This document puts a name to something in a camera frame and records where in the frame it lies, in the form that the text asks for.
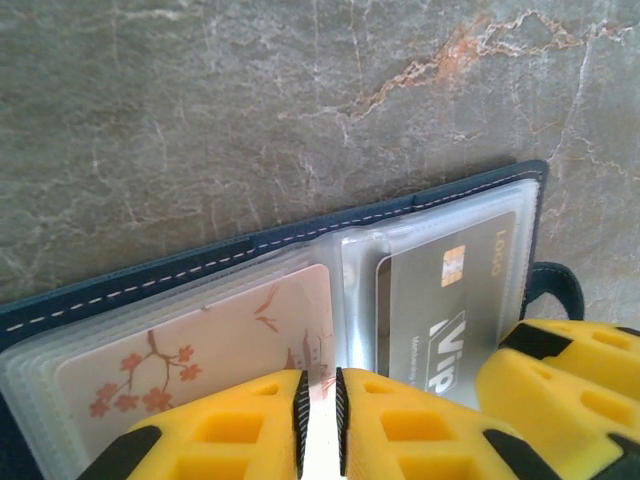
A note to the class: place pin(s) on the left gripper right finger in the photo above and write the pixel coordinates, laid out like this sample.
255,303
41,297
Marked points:
400,435

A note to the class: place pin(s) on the grey VIP card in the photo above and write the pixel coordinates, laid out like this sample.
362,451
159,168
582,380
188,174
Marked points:
450,300

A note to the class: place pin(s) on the navy blue card holder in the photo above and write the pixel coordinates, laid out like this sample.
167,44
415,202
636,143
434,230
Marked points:
150,275

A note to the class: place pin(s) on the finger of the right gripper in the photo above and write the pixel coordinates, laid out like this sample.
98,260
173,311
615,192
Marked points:
575,415
605,345

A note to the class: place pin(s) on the dark card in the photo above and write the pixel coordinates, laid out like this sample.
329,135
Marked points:
382,310

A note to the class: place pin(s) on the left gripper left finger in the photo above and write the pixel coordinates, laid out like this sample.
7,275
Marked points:
225,430

